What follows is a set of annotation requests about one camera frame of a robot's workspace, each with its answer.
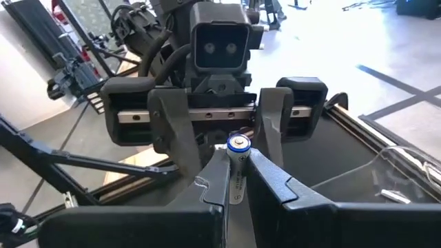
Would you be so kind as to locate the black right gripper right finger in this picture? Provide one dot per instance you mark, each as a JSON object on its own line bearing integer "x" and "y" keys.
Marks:
{"x": 310, "y": 227}

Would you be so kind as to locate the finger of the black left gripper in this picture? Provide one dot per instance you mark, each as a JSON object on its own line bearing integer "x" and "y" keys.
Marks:
{"x": 272, "y": 117}
{"x": 172, "y": 131}

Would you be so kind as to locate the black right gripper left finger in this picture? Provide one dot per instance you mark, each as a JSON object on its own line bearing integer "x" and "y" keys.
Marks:
{"x": 138, "y": 227}

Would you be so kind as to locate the white blue-capped battery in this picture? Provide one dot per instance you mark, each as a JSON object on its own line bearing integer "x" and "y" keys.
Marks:
{"x": 238, "y": 162}
{"x": 396, "y": 196}

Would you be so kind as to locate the clear plastic bin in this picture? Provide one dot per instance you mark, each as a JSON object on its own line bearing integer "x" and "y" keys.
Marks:
{"x": 396, "y": 172}

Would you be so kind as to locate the black floor equipment stand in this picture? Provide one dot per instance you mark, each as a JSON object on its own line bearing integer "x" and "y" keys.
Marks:
{"x": 74, "y": 75}

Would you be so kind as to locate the black box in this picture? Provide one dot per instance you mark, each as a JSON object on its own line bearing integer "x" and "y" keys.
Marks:
{"x": 417, "y": 8}

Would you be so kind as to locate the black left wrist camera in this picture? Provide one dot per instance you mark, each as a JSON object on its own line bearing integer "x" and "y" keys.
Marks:
{"x": 220, "y": 48}

